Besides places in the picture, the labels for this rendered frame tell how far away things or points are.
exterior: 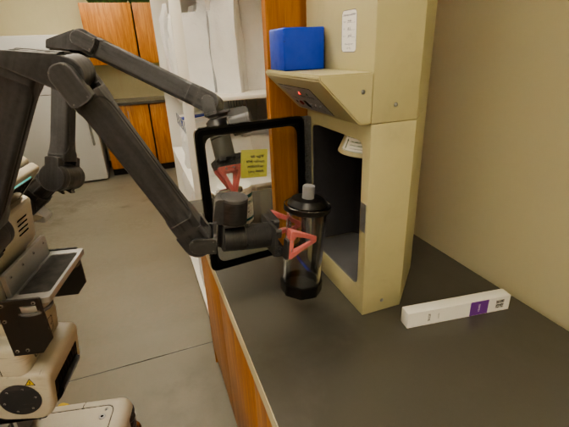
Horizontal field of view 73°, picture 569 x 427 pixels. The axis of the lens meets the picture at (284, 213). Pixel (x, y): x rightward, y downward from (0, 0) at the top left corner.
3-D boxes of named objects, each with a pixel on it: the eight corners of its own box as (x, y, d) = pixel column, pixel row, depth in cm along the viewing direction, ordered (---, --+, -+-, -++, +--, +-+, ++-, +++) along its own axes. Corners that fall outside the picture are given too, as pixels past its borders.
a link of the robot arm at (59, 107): (63, 36, 113) (39, 24, 103) (108, 39, 112) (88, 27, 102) (60, 188, 119) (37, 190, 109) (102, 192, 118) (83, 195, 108)
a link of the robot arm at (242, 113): (207, 101, 112) (199, 96, 103) (245, 91, 111) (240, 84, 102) (218, 142, 113) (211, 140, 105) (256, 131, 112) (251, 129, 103)
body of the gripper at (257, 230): (268, 212, 91) (238, 214, 89) (284, 230, 83) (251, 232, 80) (267, 237, 94) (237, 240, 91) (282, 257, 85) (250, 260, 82)
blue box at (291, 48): (307, 67, 100) (306, 29, 96) (324, 69, 91) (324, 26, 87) (270, 69, 96) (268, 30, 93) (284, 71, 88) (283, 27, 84)
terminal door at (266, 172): (306, 246, 121) (304, 114, 105) (212, 272, 108) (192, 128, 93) (305, 245, 121) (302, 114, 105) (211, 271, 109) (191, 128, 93)
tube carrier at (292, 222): (312, 271, 103) (318, 194, 95) (330, 292, 93) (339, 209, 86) (273, 276, 99) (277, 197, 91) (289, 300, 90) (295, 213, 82)
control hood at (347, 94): (306, 106, 106) (306, 67, 102) (372, 124, 78) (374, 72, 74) (267, 109, 102) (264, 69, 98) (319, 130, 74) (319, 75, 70)
